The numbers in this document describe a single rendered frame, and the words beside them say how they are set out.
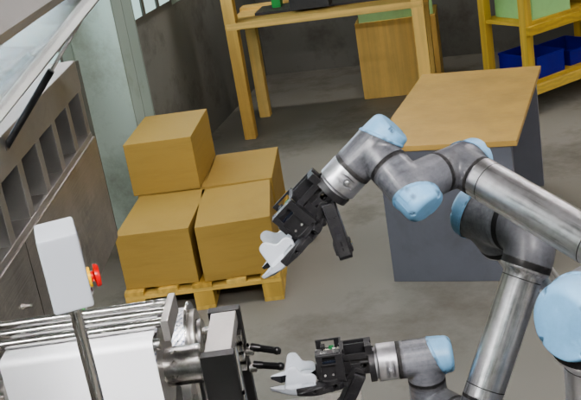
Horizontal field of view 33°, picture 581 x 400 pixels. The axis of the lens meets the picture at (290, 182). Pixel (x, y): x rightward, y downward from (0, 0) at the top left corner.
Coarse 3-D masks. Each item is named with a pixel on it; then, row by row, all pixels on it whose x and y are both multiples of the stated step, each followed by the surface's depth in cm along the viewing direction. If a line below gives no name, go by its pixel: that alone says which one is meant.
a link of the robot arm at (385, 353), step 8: (376, 344) 197; (384, 344) 196; (392, 344) 196; (376, 352) 195; (384, 352) 194; (392, 352) 194; (376, 360) 194; (384, 360) 194; (392, 360) 194; (376, 368) 194; (384, 368) 194; (392, 368) 194; (384, 376) 194; (392, 376) 195
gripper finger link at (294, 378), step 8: (288, 368) 195; (296, 368) 194; (288, 376) 195; (296, 376) 195; (304, 376) 195; (312, 376) 195; (288, 384) 195; (296, 384) 195; (304, 384) 196; (312, 384) 195; (280, 392) 196; (288, 392) 195; (296, 392) 195
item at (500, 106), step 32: (416, 96) 535; (448, 96) 525; (480, 96) 516; (512, 96) 506; (416, 128) 480; (448, 128) 472; (480, 128) 464; (512, 128) 457; (512, 160) 445; (448, 192) 460; (416, 224) 471; (448, 224) 466; (416, 256) 477; (448, 256) 472; (480, 256) 467
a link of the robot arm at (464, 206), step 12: (456, 204) 200; (468, 204) 197; (480, 204) 195; (456, 216) 200; (468, 216) 197; (480, 216) 194; (492, 216) 192; (456, 228) 201; (468, 228) 198; (480, 228) 194; (492, 228) 192; (480, 240) 197; (492, 240) 193; (492, 252) 200; (552, 276) 209; (540, 288) 208
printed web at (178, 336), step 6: (180, 312) 186; (180, 318) 185; (180, 324) 184; (156, 330) 159; (174, 330) 183; (180, 330) 183; (156, 336) 158; (174, 336) 183; (180, 336) 183; (174, 342) 183; (180, 342) 183; (156, 354) 156; (156, 360) 156; (180, 390) 172; (180, 396) 172
